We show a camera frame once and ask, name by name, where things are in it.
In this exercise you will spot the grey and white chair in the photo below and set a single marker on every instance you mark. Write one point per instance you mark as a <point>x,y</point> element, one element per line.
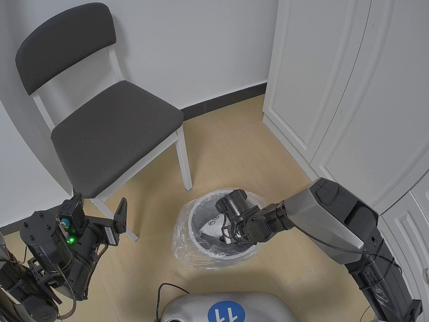
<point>110,136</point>

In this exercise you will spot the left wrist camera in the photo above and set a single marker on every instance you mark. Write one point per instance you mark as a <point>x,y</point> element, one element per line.
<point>72,213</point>

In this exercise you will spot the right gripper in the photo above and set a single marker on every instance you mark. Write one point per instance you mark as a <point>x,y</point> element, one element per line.
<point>246,236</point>

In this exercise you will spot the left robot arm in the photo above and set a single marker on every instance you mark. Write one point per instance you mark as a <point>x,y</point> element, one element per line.
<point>43,236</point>

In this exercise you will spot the white wardrobe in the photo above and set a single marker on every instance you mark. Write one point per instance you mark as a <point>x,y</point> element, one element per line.
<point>318,79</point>

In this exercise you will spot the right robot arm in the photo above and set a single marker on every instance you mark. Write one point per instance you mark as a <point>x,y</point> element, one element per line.
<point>328,213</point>

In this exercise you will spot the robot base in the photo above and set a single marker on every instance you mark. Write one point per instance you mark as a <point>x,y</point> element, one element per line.
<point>228,307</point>

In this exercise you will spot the clear plastic bag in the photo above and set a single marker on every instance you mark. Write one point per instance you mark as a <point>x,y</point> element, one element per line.
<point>181,247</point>

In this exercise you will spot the white chest of drawers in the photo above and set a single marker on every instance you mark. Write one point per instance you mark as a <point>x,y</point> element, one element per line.
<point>412,247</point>

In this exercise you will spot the white trash bin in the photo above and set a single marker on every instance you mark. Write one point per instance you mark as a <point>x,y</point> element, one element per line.
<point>201,247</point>

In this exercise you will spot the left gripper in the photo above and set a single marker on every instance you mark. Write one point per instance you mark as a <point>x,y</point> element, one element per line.
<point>87,257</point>

